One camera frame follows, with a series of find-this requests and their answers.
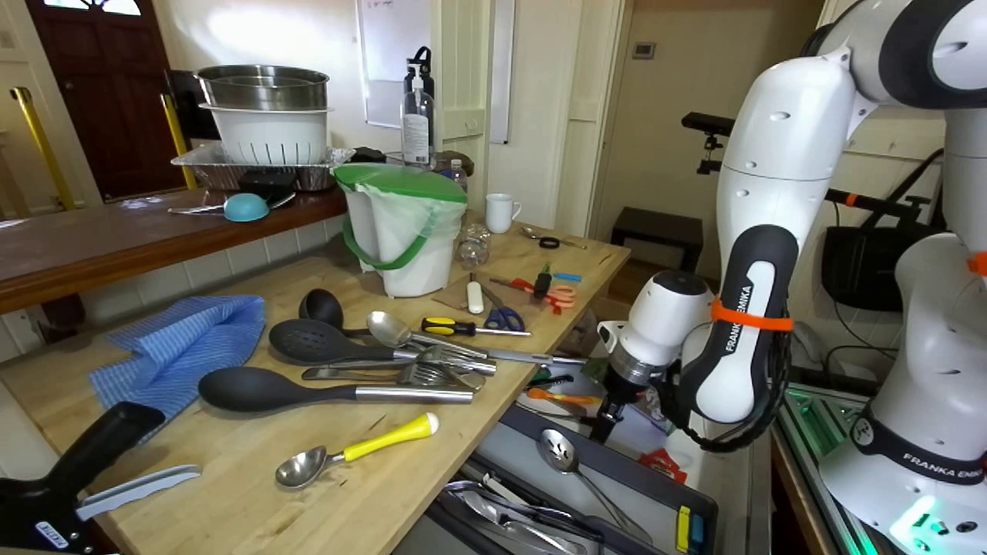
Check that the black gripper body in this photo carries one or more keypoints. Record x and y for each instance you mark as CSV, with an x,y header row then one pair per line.
x,y
618,392

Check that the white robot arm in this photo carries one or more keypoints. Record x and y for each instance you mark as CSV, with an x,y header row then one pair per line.
x,y
720,353

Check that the open wooden drawer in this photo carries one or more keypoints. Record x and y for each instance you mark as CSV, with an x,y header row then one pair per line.
x,y
735,483

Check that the red plastic clip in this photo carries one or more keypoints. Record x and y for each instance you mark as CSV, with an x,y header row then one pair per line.
x,y
663,464

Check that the metal spoon in tray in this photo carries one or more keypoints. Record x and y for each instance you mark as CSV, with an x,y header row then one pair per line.
x,y
560,452

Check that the black cutlery tray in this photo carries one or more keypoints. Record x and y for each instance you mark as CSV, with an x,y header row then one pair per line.
x,y
505,500

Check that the yellow black screwdriver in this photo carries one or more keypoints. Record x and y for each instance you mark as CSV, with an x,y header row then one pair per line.
x,y
439,326

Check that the crumpled small plastic bottle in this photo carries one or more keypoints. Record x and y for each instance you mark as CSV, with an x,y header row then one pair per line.
x,y
474,244

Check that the white ceramic mug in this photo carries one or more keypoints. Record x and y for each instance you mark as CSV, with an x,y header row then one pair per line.
x,y
499,214

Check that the white bin with green lid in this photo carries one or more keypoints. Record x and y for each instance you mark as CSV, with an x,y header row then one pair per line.
x,y
401,224

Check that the black slotted spoon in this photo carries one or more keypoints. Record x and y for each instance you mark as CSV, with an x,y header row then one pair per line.
x,y
320,342

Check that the black spoon ladle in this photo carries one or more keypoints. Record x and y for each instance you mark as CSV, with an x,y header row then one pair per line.
x,y
249,389

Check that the white colander with steel bowl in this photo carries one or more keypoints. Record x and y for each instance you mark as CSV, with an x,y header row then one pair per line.
x,y
270,115

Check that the blue cloth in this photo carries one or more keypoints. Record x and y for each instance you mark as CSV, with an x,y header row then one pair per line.
x,y
175,345

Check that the orange-handled tool in drawer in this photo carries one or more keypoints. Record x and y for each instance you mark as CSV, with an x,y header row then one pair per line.
x,y
561,397

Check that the orange-handled scissors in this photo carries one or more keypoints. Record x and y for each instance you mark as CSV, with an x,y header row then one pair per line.
x,y
552,298

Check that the yellow-handled scoop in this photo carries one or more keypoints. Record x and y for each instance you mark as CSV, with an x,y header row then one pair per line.
x,y
304,467

